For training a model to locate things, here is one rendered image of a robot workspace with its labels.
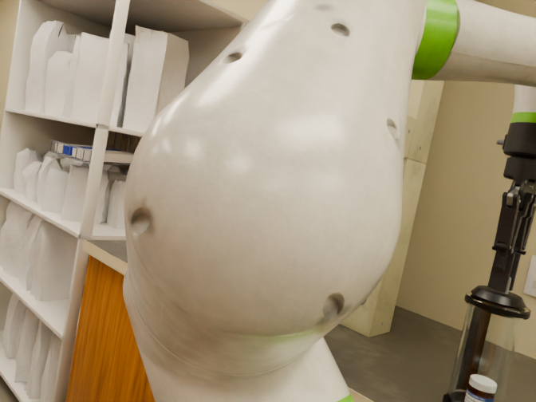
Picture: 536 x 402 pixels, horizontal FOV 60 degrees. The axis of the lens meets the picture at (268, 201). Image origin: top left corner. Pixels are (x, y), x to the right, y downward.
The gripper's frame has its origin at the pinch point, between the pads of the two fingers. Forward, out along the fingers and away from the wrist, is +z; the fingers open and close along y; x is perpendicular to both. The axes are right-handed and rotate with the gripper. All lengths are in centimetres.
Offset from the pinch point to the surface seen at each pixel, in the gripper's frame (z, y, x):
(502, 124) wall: -36, -60, -27
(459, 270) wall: 11, -59, -30
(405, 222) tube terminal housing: -2.5, -22.5, -32.3
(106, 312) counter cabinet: 49, 13, -114
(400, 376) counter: 28.4, -2.6, -15.7
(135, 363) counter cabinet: 58, 12, -92
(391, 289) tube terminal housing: 16.1, -22.7, -32.3
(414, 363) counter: 28.4, -13.5, -17.9
